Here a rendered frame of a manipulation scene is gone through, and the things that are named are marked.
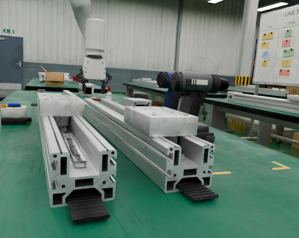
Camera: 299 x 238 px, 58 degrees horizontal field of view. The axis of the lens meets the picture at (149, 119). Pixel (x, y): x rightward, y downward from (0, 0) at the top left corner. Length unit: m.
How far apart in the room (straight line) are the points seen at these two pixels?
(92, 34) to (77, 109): 0.58
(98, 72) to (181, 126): 0.77
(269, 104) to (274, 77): 1.81
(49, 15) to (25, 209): 11.93
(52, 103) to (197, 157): 0.39
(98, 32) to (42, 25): 11.00
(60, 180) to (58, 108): 0.33
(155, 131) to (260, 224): 0.24
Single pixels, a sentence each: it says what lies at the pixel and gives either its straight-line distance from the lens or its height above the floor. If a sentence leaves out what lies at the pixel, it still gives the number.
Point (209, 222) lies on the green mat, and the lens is 0.43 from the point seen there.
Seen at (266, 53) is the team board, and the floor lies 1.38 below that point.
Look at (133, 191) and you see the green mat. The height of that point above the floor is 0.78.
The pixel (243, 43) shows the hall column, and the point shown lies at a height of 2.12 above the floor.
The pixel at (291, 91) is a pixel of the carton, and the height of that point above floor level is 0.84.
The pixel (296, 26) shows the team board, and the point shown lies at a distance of 3.99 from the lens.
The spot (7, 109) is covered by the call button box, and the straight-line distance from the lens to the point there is 1.05.
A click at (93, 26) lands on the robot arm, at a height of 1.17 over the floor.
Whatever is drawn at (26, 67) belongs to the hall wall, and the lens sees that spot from 12.14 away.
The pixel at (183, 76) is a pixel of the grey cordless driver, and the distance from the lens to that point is 0.78.
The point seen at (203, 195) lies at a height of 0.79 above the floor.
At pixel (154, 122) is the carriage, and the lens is 0.53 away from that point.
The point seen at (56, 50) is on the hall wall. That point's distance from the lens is 12.14.
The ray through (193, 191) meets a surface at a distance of 0.49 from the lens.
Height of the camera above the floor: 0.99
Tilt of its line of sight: 9 degrees down
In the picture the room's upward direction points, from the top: 4 degrees clockwise
